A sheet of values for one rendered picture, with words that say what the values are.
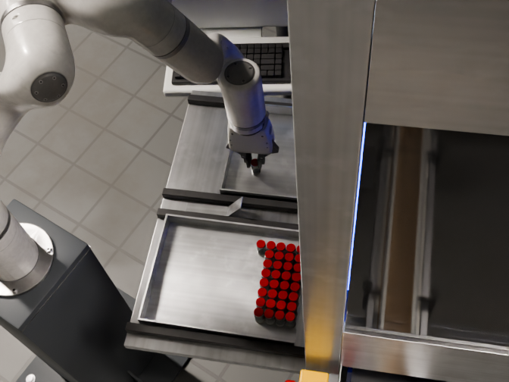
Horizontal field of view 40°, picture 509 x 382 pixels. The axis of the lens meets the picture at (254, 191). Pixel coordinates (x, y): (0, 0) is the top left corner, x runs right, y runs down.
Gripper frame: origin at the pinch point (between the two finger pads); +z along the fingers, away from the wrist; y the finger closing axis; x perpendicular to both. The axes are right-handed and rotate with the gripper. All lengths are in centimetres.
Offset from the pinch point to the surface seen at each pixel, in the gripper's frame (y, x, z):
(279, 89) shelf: -0.7, -31.9, 13.7
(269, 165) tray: -2.8, -2.1, 5.9
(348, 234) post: -25, 49, -63
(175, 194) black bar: 18.1, 9.5, 3.8
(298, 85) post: -20, 49, -90
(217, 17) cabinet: 20, -52, 8
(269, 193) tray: -4.5, 7.5, 2.6
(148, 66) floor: 72, -101, 93
